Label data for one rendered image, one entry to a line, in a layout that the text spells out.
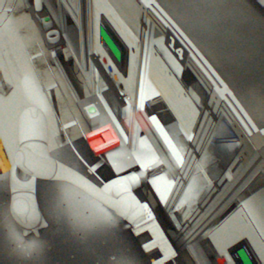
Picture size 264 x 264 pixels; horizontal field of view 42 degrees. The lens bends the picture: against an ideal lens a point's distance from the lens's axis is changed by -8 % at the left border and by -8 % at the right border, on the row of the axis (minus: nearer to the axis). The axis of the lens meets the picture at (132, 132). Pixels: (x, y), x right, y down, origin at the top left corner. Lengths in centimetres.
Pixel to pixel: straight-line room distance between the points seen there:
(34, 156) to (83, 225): 83
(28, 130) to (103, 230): 90
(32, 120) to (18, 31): 261
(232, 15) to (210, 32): 15
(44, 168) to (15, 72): 228
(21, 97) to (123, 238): 185
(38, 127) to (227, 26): 89
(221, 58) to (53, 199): 150
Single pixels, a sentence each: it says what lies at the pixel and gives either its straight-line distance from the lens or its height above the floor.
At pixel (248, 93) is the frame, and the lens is 111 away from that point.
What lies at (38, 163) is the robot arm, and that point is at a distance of 154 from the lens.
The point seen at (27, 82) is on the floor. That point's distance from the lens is 363.
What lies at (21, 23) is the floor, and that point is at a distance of 424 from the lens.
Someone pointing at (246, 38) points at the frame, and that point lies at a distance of 126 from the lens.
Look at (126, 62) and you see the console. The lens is 156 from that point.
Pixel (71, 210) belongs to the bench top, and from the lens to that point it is 228.
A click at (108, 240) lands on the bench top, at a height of 68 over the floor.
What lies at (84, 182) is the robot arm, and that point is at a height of 125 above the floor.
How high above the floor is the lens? 286
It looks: 62 degrees down
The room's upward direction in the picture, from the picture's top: 6 degrees clockwise
